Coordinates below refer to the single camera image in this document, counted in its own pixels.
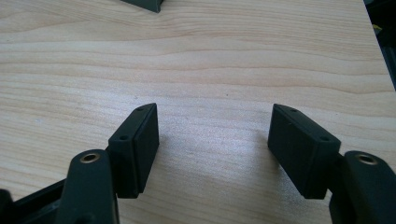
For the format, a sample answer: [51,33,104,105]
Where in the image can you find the dark grey block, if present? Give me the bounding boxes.
[120,0,165,14]

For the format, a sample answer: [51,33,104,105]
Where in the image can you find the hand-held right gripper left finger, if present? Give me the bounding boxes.
[107,103,161,200]

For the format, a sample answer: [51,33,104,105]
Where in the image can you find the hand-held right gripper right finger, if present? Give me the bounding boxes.
[267,103,342,200]

